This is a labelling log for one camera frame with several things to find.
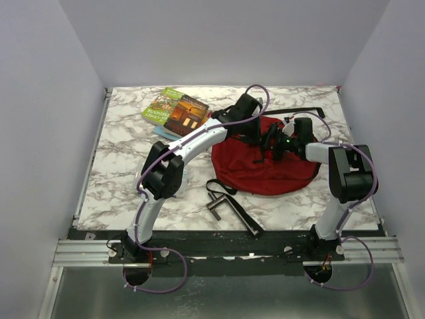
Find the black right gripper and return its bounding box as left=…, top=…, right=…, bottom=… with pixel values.
left=259, top=124, right=299, bottom=161

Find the red backpack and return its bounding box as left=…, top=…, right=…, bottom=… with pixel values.
left=205, top=106, right=325, bottom=237

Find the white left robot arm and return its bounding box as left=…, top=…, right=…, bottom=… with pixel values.
left=121, top=92, right=270, bottom=263

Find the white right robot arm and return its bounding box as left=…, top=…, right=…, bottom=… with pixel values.
left=259, top=118, right=379, bottom=261

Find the clear plastic bag of parts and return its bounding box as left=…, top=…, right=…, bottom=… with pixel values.
left=131, top=160, right=189, bottom=198

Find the purple orange Roald Dahl book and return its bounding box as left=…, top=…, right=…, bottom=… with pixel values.
left=200, top=112, right=212, bottom=126

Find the dark brown novel book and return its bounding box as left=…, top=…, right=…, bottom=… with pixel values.
left=163, top=94, right=209, bottom=137

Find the dark metal T-shaped tool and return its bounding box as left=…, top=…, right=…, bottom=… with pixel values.
left=206, top=191, right=227, bottom=221

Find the light blue notebook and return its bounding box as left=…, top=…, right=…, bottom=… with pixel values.
left=153, top=126, right=173, bottom=138

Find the green treehouse book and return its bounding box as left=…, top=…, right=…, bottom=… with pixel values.
left=141, top=87, right=184, bottom=126

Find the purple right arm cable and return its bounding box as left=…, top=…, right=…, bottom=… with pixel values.
left=284, top=112, right=379, bottom=292

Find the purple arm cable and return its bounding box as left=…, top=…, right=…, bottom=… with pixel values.
left=124, top=84, right=270, bottom=294
left=284, top=112, right=379, bottom=292

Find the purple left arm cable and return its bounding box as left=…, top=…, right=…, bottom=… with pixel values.
left=124, top=84, right=270, bottom=294

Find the aluminium rail frame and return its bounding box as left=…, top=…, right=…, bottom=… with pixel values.
left=41, top=86, right=410, bottom=318

